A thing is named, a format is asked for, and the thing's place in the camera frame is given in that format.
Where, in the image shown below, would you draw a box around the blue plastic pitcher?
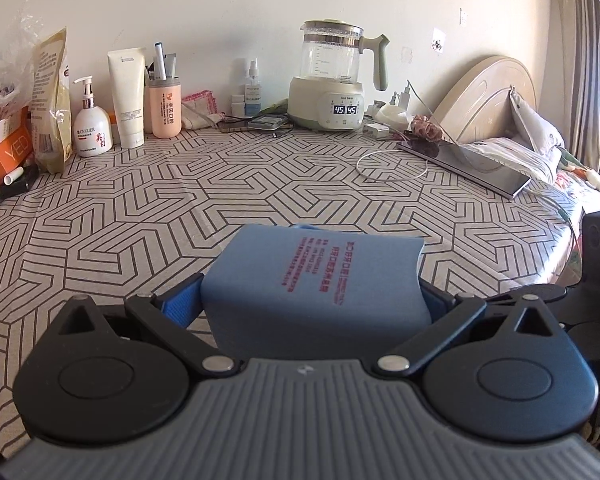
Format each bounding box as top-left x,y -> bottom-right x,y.
200,223 -> 433,361

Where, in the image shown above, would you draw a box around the clear plastic bag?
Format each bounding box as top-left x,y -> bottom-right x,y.
0,10 -> 46,116

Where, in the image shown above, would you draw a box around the white round device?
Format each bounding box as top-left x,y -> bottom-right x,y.
375,102 -> 415,131

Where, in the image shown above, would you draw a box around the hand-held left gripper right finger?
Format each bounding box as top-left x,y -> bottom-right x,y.
375,280 -> 566,376

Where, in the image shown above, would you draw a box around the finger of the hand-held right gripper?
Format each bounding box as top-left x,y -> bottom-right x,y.
485,284 -> 572,311

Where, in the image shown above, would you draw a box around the beige snack pouch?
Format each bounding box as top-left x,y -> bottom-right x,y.
31,26 -> 76,175

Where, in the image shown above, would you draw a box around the geometric patterned tablecloth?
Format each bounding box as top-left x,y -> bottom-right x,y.
0,125 -> 581,461

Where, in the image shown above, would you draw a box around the white wall plug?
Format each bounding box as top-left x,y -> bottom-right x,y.
390,80 -> 413,108

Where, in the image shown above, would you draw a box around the beige grey curtain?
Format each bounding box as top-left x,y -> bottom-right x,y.
550,0 -> 600,181

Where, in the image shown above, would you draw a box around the black flat smartphone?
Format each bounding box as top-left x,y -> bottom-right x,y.
217,117 -> 253,134

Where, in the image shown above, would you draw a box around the dark grey laptop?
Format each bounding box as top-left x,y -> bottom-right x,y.
396,140 -> 532,199

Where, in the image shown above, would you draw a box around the white pump lotion bottle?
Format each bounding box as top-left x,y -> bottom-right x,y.
72,76 -> 113,158

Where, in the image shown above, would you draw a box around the clear spray bottle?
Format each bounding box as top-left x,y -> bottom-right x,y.
244,59 -> 263,118

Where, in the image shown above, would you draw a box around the floral bed blanket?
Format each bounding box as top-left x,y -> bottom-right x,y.
555,160 -> 600,226

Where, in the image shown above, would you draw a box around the flat white pillow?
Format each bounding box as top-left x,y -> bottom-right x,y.
460,135 -> 556,183

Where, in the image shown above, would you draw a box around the pink-edged white cloth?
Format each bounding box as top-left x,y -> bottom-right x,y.
181,90 -> 221,133

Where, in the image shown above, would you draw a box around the cream electric glass kettle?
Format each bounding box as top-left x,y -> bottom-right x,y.
286,19 -> 391,133

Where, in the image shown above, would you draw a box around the white cream tube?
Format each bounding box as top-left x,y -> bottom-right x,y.
106,47 -> 147,150

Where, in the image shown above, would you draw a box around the white charging cable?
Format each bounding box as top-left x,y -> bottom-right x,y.
356,150 -> 428,181

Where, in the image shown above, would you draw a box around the silver flat smartphone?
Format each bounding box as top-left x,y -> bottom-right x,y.
247,114 -> 293,131

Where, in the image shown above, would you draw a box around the peach toothbrush cup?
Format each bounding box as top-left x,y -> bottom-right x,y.
146,77 -> 183,140

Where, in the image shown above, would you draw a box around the grey white pillow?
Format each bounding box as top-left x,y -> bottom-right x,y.
509,87 -> 566,161

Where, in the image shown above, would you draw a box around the black case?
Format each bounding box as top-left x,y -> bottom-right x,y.
0,165 -> 41,198

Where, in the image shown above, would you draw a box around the pink hair scrunchie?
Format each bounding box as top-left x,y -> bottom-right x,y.
411,115 -> 445,145

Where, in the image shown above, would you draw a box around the beige bed headboard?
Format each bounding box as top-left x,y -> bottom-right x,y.
432,55 -> 538,146

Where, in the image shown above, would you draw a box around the orange cardboard box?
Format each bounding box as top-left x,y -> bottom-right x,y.
0,105 -> 36,191

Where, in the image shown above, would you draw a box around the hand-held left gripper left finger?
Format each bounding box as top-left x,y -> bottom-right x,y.
45,275 -> 241,376

